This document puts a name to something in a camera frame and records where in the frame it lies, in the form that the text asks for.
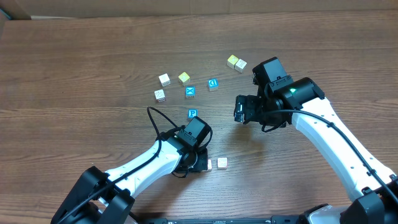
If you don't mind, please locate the red K block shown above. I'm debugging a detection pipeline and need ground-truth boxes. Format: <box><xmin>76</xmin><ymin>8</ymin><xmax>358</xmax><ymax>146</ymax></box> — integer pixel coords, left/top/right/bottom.
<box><xmin>217</xmin><ymin>157</ymin><xmax>228</xmax><ymax>169</ymax></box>

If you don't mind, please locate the blue P block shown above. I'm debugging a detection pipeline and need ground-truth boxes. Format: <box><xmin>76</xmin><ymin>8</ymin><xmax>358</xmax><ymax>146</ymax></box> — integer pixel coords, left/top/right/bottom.
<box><xmin>187</xmin><ymin>109</ymin><xmax>198</xmax><ymax>119</ymax></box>

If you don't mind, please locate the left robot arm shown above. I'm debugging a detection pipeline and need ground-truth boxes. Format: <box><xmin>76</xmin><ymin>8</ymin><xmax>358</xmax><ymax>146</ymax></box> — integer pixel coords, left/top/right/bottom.
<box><xmin>51</xmin><ymin>116</ymin><xmax>212</xmax><ymax>223</ymax></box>

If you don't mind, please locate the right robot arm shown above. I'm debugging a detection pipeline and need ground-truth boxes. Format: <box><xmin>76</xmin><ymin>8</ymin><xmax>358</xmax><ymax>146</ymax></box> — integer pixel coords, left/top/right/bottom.
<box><xmin>234</xmin><ymin>57</ymin><xmax>397</xmax><ymax>224</ymax></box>

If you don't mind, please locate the blue D block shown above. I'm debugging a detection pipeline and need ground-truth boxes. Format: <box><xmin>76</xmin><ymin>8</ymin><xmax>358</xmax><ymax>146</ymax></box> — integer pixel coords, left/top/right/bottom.
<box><xmin>208</xmin><ymin>78</ymin><xmax>219</xmax><ymax>91</ymax></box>

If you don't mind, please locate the white block far right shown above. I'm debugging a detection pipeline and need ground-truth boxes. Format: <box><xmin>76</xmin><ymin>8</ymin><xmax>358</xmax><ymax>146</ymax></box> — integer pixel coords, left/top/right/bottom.
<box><xmin>234</xmin><ymin>59</ymin><xmax>247</xmax><ymax>73</ymax></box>

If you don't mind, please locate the white block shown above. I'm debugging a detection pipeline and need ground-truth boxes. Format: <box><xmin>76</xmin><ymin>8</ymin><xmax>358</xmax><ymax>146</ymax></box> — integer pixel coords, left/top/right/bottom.
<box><xmin>154</xmin><ymin>90</ymin><xmax>166</xmax><ymax>103</ymax></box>
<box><xmin>234</xmin><ymin>59</ymin><xmax>247</xmax><ymax>73</ymax></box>
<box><xmin>159</xmin><ymin>73</ymin><xmax>170</xmax><ymax>86</ymax></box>

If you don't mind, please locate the yellow block far right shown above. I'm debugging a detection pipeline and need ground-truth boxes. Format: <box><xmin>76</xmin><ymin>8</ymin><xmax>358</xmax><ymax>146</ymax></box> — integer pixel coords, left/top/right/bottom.
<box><xmin>226</xmin><ymin>55</ymin><xmax>239</xmax><ymax>69</ymax></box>

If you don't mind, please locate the yellow block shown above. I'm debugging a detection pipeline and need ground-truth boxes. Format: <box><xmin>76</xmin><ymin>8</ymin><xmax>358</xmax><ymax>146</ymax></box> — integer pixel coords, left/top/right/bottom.
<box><xmin>226</xmin><ymin>55</ymin><xmax>239</xmax><ymax>69</ymax></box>
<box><xmin>178</xmin><ymin>72</ymin><xmax>190</xmax><ymax>86</ymax></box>

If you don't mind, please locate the blue X block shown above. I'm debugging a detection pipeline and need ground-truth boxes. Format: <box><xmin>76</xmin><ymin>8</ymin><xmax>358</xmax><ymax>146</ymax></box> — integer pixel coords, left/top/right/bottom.
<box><xmin>185</xmin><ymin>86</ymin><xmax>196</xmax><ymax>98</ymax></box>

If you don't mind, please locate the yellow block centre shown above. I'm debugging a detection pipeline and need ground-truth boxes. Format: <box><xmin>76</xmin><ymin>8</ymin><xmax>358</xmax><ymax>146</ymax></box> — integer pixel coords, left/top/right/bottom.
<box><xmin>178</xmin><ymin>72</ymin><xmax>190</xmax><ymax>86</ymax></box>

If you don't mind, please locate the white block lower left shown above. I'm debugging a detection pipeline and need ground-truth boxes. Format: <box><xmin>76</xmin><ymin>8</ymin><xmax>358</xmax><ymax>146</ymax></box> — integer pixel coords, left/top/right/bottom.
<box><xmin>154</xmin><ymin>90</ymin><xmax>166</xmax><ymax>103</ymax></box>

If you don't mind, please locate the white block upper left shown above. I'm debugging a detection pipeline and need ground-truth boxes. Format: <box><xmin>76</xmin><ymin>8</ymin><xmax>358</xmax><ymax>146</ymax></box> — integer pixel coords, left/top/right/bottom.
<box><xmin>159</xmin><ymin>73</ymin><xmax>170</xmax><ymax>86</ymax></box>

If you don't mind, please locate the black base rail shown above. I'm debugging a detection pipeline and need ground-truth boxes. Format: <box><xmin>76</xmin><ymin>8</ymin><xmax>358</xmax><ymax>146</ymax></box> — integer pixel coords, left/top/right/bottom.
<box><xmin>138</xmin><ymin>215</ymin><xmax>308</xmax><ymax>224</ymax></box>

